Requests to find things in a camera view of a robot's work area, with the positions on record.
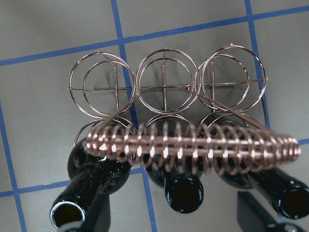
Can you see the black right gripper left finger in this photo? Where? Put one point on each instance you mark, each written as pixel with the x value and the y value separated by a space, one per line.
pixel 98 218

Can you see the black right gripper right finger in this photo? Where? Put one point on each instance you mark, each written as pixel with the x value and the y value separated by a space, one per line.
pixel 253 217

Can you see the dark wine bottle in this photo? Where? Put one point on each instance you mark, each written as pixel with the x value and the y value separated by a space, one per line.
pixel 184 191
pixel 88 174
pixel 287 195

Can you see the copper wire bottle basket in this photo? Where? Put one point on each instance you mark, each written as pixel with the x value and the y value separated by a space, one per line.
pixel 225 148

